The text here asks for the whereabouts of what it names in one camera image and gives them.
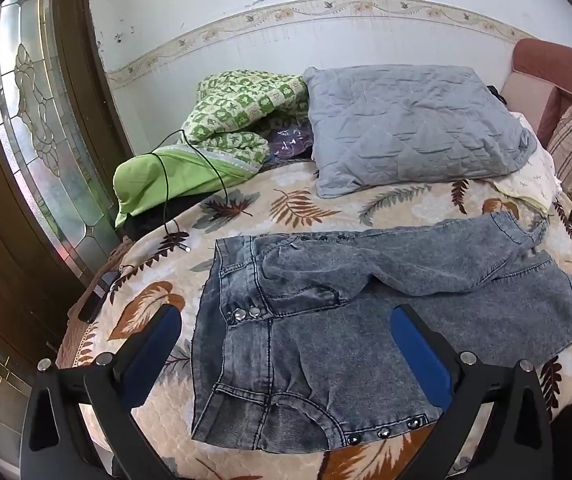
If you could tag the green checked quilt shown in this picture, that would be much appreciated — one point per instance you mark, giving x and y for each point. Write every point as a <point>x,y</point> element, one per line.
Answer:
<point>231,105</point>

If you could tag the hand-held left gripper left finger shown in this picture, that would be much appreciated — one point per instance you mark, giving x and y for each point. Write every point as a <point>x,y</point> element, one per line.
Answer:
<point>158,340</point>

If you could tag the grey denim pants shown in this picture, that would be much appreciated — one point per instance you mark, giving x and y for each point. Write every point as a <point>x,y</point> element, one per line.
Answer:
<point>316,360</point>

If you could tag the pink padded headboard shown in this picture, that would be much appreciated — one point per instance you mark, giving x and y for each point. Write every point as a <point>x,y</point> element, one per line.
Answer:
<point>531,85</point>

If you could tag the cream pillow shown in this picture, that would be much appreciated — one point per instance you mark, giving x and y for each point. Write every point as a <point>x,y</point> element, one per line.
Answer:
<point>531,180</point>

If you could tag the wooden door with patterned glass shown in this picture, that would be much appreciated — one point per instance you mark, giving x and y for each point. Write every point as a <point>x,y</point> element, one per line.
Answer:
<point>15,160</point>

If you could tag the black flat device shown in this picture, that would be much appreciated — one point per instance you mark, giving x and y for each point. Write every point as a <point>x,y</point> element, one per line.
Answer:
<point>98,295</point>

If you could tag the grey quilted pillow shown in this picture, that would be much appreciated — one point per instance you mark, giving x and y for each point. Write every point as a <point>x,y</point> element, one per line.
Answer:
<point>406,125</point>

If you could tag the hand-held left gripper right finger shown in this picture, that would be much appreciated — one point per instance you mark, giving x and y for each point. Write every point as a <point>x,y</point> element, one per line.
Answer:
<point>418,350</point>

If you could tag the small black object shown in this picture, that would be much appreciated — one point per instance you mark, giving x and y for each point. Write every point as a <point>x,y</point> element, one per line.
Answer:
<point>495,92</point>

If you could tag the leaf printed blanket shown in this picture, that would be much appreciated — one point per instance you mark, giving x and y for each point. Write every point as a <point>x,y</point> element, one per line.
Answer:
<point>416,202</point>

